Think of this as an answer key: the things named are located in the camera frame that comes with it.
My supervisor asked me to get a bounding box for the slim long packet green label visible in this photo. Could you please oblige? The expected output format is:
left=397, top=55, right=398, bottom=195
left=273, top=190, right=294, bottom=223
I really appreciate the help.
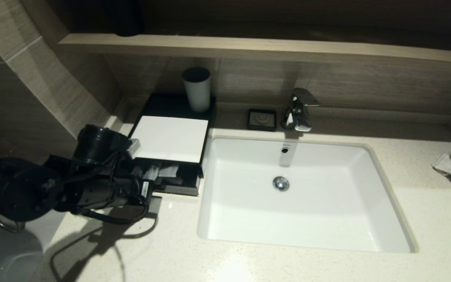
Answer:
left=143, top=164, right=161, bottom=181

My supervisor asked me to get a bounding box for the wide frosted packet green label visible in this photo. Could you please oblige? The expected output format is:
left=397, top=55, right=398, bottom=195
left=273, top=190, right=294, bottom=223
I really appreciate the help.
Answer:
left=159, top=164, right=180, bottom=177

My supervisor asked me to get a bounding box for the black sliding drawer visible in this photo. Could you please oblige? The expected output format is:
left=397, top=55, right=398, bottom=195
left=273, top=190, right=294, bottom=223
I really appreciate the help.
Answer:
left=132, top=158, right=202, bottom=196

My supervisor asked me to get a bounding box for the black amenity box with drawer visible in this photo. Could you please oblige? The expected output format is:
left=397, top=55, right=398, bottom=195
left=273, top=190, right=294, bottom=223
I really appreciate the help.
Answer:
left=126, top=93, right=216, bottom=179

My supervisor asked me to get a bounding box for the white rectangular pad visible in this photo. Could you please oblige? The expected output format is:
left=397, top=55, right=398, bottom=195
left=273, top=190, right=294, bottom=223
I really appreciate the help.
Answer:
left=131, top=115, right=209, bottom=164

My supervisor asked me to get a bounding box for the grey cup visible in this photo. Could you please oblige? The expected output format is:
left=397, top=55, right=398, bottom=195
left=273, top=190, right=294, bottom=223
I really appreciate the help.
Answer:
left=182, top=67, right=211, bottom=114

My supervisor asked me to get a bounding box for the black square soap dish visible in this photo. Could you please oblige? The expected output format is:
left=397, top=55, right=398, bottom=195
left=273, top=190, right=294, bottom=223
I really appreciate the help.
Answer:
left=247, top=108, right=278, bottom=132

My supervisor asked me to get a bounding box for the chrome sink drain stopper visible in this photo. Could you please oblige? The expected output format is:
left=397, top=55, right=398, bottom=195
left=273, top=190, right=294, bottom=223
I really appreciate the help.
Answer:
left=272, top=176, right=290, bottom=192

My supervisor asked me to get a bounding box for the black bottle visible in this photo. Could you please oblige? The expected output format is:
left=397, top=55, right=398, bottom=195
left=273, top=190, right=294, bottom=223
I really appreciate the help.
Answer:
left=100, top=0, right=144, bottom=37

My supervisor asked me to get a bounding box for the white rectangular sink basin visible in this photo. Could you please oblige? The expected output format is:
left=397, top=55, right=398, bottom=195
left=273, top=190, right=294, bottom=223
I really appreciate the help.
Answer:
left=197, top=135, right=419, bottom=254

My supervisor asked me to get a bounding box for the chrome faucet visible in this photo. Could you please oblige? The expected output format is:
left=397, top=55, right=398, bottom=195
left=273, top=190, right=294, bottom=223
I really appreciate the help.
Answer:
left=281, top=88, right=320, bottom=132

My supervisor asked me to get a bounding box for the thin black looped cable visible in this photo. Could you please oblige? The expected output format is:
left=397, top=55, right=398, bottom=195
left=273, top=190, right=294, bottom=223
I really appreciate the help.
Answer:
left=81, top=196, right=150, bottom=226

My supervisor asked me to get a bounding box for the chrome flexible hose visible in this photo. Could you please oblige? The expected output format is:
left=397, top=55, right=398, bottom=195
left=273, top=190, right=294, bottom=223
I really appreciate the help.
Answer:
left=0, top=213, right=27, bottom=234

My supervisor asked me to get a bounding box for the light wooden wall shelf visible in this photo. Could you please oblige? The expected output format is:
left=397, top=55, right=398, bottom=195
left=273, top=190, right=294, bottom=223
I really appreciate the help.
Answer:
left=58, top=33, right=451, bottom=65

